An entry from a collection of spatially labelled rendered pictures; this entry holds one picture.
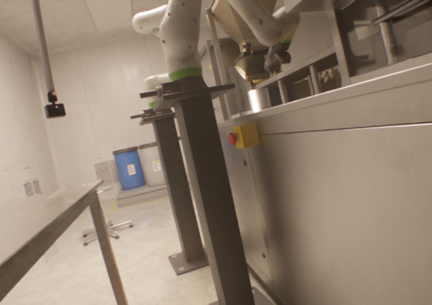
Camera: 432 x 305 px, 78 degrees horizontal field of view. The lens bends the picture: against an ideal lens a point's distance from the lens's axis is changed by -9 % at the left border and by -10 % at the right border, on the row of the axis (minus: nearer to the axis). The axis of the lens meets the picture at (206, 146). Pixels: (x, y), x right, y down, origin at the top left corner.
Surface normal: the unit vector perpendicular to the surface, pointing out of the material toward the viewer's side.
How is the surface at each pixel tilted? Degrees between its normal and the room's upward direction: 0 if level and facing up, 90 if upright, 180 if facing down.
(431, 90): 90
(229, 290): 90
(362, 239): 90
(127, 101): 90
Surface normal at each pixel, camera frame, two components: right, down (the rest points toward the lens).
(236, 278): 0.30, -0.01
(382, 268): -0.96, 0.22
